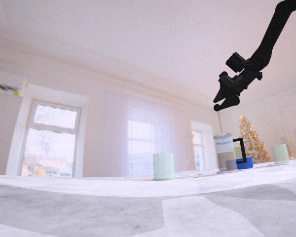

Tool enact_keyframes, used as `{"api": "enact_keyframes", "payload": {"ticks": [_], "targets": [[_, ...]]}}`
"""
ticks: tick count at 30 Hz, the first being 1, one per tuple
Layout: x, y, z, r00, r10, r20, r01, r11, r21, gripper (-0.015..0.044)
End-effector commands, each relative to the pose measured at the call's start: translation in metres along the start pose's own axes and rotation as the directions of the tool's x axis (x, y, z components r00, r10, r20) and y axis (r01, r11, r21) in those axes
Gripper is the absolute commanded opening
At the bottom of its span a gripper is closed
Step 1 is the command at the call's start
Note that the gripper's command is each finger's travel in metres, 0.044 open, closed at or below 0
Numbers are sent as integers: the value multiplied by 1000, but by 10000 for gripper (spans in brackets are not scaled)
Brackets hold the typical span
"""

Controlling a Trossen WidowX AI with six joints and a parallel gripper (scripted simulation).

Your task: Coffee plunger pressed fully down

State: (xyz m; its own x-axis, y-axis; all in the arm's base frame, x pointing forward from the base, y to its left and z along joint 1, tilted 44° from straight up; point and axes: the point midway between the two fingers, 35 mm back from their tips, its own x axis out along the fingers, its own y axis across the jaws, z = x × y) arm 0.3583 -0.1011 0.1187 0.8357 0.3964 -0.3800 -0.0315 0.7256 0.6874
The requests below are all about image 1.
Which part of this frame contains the french press coffee maker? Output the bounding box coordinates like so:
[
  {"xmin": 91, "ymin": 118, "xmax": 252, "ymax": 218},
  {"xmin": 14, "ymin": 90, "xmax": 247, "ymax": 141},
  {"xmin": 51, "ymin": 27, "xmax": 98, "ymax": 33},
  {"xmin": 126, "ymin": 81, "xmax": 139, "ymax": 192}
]
[{"xmin": 213, "ymin": 104, "xmax": 247, "ymax": 174}]

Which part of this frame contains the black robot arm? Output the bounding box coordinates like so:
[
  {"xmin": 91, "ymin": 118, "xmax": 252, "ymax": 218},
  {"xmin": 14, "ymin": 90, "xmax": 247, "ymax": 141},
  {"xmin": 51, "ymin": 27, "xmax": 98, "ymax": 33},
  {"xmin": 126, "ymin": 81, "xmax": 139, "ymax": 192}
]
[{"xmin": 225, "ymin": 0, "xmax": 296, "ymax": 84}]

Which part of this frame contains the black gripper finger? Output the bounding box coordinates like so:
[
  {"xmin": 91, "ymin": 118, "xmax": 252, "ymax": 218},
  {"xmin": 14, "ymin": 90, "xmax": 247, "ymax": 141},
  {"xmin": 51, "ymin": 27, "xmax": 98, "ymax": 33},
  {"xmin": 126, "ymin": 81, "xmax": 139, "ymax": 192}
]
[
  {"xmin": 220, "ymin": 97, "xmax": 236, "ymax": 110},
  {"xmin": 213, "ymin": 82, "xmax": 232, "ymax": 103}
]

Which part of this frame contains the beige rectangular block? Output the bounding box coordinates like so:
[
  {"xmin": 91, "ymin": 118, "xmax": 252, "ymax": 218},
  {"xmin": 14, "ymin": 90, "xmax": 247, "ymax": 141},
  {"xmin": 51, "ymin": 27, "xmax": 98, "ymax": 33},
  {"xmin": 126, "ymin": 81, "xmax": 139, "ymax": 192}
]
[{"xmin": 234, "ymin": 147, "xmax": 242, "ymax": 159}]

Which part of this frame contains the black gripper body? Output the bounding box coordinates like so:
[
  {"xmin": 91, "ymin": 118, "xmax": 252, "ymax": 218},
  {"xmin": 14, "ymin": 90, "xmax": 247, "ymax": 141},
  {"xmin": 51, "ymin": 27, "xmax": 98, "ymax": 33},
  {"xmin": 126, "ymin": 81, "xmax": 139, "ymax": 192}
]
[{"xmin": 220, "ymin": 75, "xmax": 249, "ymax": 106}]

